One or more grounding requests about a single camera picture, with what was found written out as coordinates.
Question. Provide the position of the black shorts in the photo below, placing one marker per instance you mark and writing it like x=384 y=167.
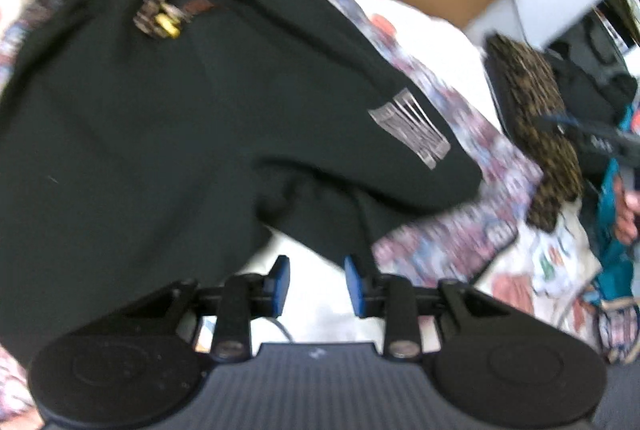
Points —
x=200 y=135

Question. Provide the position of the leopard print cloth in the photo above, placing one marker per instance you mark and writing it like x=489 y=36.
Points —
x=535 y=100

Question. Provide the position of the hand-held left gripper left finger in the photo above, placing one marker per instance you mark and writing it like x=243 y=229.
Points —
x=277 y=285

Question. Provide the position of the floral patterned cloth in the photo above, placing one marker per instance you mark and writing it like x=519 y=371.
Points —
x=450 y=240

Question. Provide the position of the white printed bedsheet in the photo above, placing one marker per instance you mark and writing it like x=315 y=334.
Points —
x=450 y=50

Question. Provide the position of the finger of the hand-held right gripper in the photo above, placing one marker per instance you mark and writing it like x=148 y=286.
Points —
x=557 y=124

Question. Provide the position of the black bag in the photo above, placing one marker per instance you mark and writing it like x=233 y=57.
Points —
x=585 y=80

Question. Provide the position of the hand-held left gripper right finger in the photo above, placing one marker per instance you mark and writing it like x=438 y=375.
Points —
x=356 y=285

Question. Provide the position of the teal patterned garment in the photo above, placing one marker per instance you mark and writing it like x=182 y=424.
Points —
x=615 y=270

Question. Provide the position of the person's right hand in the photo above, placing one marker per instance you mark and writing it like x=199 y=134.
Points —
x=629 y=215

